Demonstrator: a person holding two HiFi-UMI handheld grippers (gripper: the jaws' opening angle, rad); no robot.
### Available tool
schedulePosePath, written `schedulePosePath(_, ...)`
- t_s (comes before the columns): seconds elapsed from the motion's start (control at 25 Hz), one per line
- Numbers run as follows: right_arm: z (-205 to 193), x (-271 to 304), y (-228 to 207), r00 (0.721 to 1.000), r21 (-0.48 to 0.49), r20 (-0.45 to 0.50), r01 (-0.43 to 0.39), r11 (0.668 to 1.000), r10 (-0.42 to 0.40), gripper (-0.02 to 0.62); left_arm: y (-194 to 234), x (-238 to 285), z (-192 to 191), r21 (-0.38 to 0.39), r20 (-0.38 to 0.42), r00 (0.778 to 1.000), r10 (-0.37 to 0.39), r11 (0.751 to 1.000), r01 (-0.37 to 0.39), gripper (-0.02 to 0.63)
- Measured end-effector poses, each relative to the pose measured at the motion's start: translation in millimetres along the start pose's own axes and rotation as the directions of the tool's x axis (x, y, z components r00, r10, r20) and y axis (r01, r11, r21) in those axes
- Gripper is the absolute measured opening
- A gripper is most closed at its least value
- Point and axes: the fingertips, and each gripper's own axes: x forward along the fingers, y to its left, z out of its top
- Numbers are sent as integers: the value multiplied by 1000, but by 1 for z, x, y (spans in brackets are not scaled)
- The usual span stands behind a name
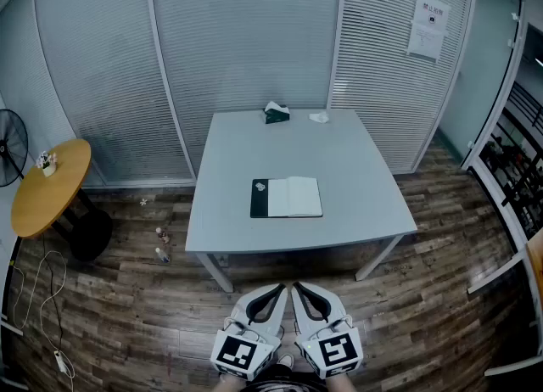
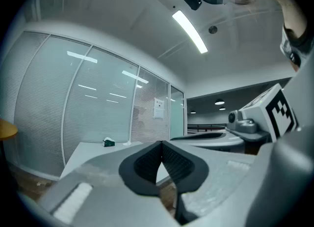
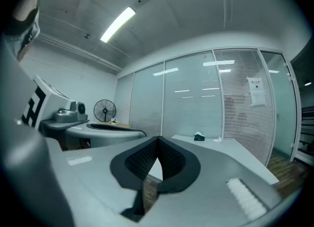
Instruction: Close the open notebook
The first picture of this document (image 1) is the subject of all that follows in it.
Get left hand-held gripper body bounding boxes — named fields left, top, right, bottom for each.
left=210, top=319, right=283, bottom=383

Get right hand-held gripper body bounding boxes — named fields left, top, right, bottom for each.
left=294, top=316, right=363, bottom=381

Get black notebook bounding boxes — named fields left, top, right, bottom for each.
left=249, top=176, right=323, bottom=219

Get person's left forearm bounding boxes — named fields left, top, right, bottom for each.
left=219, top=373, right=245, bottom=392

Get grey table leg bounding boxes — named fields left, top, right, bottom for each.
left=355, top=235, right=405, bottom=282
left=196, top=252, right=234, bottom=294

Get person's dark shorts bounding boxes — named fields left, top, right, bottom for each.
left=211, top=364, right=336, bottom=392

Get dark green tissue box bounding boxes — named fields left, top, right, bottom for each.
left=263, top=100, right=291, bottom=125

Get orange wooden board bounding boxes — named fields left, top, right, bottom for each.
left=525, top=239, right=543, bottom=298

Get round wooden side table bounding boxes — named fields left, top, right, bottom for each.
left=10, top=138, right=114, bottom=262

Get black metal rack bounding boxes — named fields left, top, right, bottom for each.
left=479, top=80, right=543, bottom=241

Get small potted white flowers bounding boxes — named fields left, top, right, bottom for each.
left=36, top=150, right=58, bottom=177

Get white paper sheet with text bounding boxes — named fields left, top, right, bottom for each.
left=406, top=20, right=445, bottom=63

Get black standing fan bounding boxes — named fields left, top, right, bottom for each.
left=0, top=108, right=30, bottom=188

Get white paper notice with icon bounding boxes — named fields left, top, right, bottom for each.
left=413, top=0, right=451, bottom=29

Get white metal frame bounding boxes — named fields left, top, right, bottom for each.
left=467, top=249, right=543, bottom=378

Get black cable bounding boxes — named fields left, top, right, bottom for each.
left=42, top=232, right=65, bottom=353

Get white cable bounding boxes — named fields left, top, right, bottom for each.
left=10, top=249, right=76, bottom=379

